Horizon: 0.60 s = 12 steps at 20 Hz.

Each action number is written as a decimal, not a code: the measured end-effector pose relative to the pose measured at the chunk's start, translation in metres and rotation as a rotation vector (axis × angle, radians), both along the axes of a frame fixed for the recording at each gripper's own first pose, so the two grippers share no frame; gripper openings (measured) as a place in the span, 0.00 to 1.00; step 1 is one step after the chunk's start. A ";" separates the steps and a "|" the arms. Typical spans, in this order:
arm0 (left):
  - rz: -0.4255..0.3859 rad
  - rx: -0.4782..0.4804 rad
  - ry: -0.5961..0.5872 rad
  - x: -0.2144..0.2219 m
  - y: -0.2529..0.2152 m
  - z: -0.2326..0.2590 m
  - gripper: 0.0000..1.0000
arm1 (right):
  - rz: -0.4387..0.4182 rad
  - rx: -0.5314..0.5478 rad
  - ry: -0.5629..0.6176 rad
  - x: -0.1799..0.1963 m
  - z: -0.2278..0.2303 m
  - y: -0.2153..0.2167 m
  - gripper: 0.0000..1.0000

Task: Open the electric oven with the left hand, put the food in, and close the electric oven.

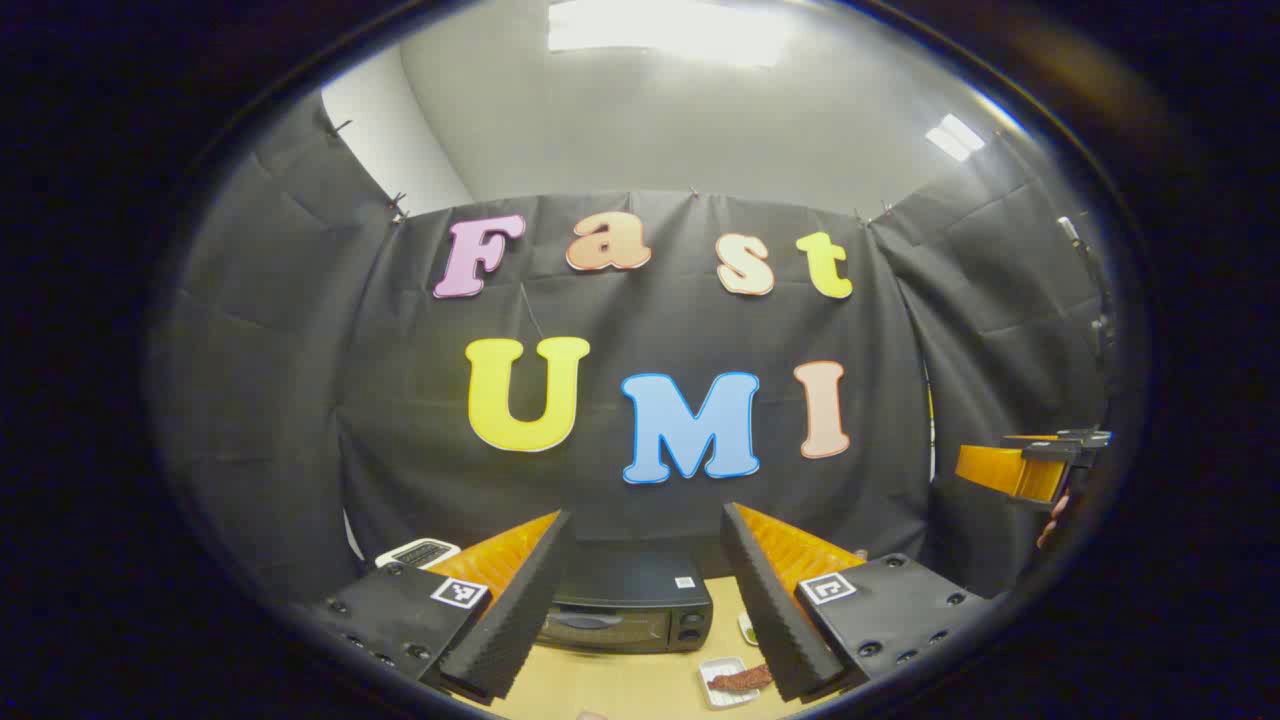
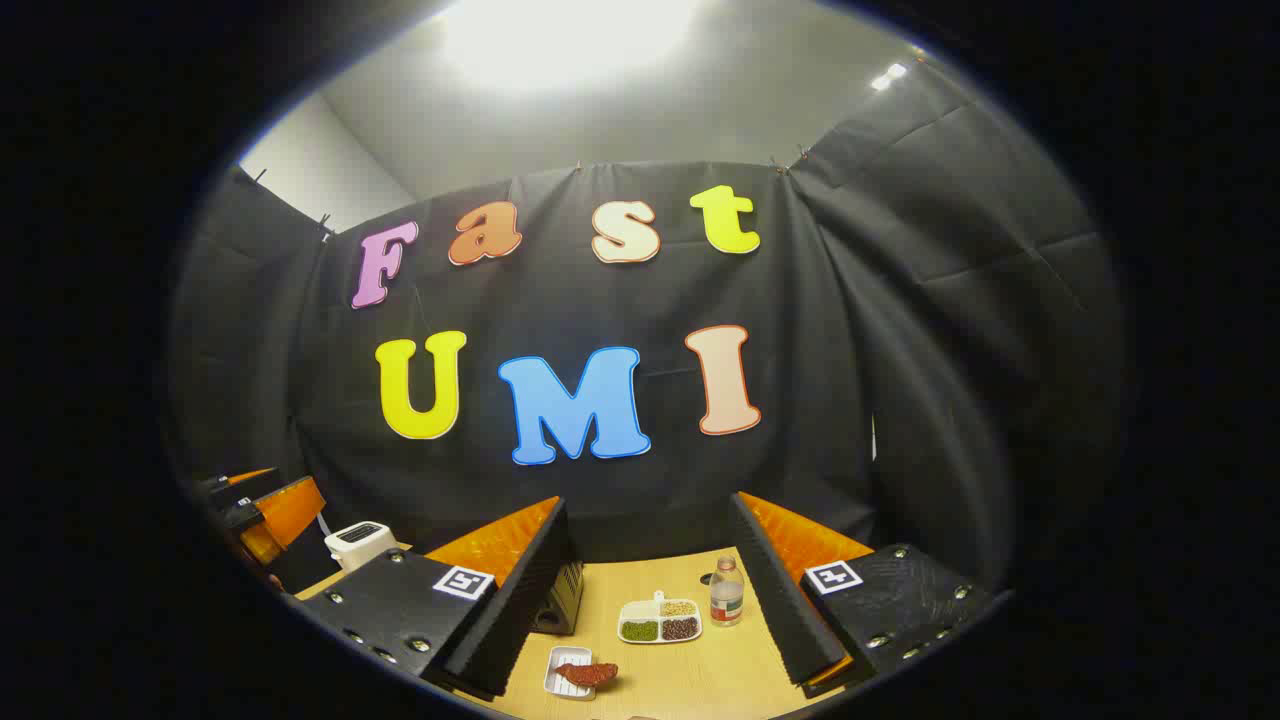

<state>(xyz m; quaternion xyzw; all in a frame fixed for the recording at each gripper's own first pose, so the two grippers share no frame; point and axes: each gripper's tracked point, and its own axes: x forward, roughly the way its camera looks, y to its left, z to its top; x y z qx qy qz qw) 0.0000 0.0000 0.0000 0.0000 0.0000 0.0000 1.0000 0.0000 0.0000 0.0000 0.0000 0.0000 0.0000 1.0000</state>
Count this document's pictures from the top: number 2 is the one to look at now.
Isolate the black backdrop cloth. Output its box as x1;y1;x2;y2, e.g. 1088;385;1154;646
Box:
170;60;1131;601

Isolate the clear plastic bottle red label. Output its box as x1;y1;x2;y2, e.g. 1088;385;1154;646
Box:
709;555;746;628

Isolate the white rectangular tray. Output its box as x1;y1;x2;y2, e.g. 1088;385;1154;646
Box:
543;646;595;701

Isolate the white divided bean plate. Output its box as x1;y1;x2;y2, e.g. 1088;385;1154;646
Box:
618;591;703;645

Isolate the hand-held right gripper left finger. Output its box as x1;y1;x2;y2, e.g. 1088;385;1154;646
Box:
298;495;576;701

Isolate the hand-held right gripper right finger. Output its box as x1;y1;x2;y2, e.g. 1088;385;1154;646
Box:
728;490;1003;699

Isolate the white toaster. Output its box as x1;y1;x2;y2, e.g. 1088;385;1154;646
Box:
324;520;402;572

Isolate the black electric oven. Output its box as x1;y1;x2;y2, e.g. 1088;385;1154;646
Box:
530;558;587;637

